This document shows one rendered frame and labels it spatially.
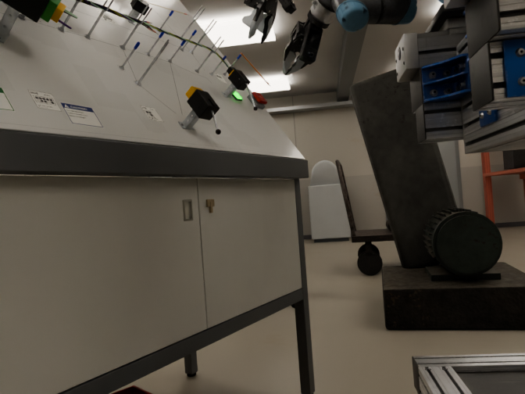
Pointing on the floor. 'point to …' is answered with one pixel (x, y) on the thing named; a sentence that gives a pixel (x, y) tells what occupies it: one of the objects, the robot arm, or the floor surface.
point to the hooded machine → (327, 205)
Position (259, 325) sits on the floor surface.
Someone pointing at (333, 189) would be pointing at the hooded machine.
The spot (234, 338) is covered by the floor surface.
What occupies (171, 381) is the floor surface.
